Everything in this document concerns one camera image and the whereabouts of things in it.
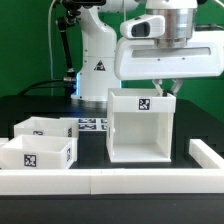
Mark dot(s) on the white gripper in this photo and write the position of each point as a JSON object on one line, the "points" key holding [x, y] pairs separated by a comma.
{"points": [[142, 60]]}

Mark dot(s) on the white drawer cabinet frame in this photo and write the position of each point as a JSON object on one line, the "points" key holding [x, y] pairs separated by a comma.
{"points": [[139, 125]]}

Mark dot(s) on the white drawer box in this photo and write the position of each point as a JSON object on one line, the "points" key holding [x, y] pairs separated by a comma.
{"points": [[38, 152], [64, 127]]}

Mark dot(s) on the white front drawer box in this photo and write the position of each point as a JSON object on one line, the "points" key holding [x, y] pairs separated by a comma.
{"points": [[38, 152]]}

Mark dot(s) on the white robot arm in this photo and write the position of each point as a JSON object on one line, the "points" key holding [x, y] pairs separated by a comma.
{"points": [[100, 22]]}

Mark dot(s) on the white marker sheet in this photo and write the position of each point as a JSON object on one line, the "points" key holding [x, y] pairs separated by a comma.
{"points": [[89, 124]]}

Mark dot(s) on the white right barrier rail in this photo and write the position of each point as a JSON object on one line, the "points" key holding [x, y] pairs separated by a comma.
{"points": [[205, 156]]}

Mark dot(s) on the white barrier rail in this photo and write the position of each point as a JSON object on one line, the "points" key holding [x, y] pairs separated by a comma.
{"points": [[110, 181], [3, 141], [205, 156]]}

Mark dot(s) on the white front barrier rail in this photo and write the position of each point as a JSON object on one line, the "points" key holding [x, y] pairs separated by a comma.
{"points": [[110, 181]]}

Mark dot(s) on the white left barrier rail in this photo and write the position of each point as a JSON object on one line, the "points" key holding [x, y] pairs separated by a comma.
{"points": [[3, 141]]}

